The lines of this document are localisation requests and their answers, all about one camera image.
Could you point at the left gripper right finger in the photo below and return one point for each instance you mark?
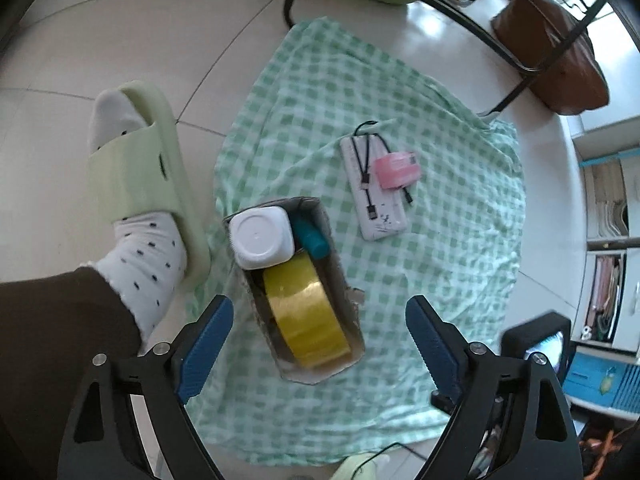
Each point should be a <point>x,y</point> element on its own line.
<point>518,401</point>

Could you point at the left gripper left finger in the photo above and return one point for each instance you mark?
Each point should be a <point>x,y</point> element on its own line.
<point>102,439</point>

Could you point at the yellow tape roll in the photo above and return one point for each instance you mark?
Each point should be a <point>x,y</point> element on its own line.
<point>303,312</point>

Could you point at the teal cylinder tube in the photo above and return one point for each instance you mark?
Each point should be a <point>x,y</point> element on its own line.
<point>309,236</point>

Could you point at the dark trouser leg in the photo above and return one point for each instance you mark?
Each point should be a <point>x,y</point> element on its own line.
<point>51,329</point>

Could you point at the white plastic bottle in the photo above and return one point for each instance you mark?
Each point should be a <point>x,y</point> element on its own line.
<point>261,237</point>

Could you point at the green slipper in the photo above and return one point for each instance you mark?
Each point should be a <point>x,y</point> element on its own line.
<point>143,171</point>

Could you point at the pink small box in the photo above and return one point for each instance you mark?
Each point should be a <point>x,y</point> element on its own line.
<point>397,170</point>

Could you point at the green checkered cloth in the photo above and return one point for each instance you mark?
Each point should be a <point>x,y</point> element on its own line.
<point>460,249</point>

